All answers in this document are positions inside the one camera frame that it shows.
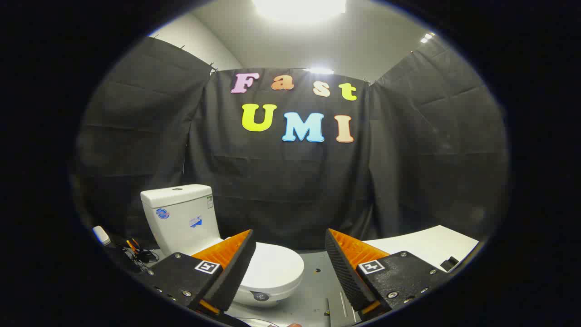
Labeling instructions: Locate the tangle of black cables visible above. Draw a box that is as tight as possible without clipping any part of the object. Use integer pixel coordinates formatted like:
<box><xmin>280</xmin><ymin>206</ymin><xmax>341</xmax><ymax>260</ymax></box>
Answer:
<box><xmin>119</xmin><ymin>241</ymin><xmax>160</xmax><ymax>274</ymax></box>

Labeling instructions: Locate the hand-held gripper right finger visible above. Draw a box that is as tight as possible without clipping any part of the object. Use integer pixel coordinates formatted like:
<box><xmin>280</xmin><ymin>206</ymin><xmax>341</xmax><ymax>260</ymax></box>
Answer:
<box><xmin>325</xmin><ymin>228</ymin><xmax>450</xmax><ymax>315</ymax></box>

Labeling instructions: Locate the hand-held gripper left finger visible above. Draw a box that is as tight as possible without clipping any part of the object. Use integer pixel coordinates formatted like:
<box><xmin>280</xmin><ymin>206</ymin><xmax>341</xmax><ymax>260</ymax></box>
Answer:
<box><xmin>136</xmin><ymin>229</ymin><xmax>257</xmax><ymax>316</ymax></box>

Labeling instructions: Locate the bright ceiling light panel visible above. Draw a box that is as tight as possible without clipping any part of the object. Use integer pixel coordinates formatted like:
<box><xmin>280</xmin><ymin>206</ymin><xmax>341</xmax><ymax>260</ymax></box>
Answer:
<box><xmin>252</xmin><ymin>0</ymin><xmax>348</xmax><ymax>22</ymax></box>

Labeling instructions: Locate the white toilet lid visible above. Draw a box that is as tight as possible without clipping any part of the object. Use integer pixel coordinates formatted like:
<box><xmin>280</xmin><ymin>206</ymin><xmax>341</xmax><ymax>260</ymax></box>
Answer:
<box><xmin>239</xmin><ymin>242</ymin><xmax>305</xmax><ymax>292</ymax></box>

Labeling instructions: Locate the white ceramic toilet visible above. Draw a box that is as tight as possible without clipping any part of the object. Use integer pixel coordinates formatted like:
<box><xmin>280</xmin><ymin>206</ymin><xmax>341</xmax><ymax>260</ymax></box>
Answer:
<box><xmin>141</xmin><ymin>184</ymin><xmax>300</xmax><ymax>308</ymax></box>

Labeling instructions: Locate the black backdrop cloth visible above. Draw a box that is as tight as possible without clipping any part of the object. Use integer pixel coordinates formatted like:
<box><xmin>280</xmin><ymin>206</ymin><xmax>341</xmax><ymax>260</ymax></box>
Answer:
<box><xmin>73</xmin><ymin>36</ymin><xmax>509</xmax><ymax>250</ymax></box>

